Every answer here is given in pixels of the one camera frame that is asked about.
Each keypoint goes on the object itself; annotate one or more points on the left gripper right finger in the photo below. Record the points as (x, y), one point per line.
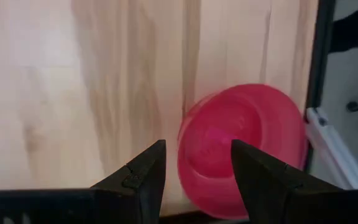
(291, 202)

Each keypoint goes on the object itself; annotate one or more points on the black panel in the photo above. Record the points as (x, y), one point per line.
(356, 31)

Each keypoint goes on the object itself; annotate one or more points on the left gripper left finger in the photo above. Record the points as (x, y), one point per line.
(120, 202)

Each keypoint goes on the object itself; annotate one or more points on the silver aluminium bar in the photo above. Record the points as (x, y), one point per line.
(331, 146)

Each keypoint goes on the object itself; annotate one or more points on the pink translucent plastic bowl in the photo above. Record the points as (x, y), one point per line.
(244, 124)

